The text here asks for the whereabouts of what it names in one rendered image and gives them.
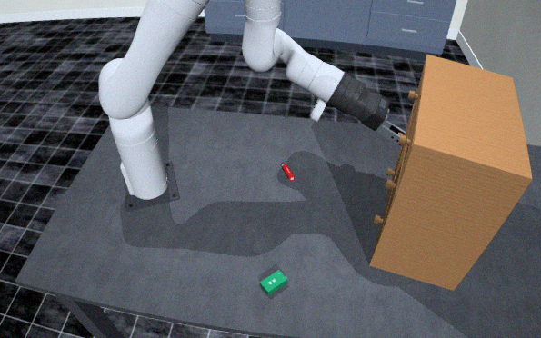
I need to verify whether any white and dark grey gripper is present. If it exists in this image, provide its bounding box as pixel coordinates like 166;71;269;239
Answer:
307;62;406;145

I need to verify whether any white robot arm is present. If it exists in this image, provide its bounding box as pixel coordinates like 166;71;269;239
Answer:
99;0;323;199

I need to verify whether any tan wooden chest of drawers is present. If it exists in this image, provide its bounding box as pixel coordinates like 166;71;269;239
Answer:
369;55;532;291

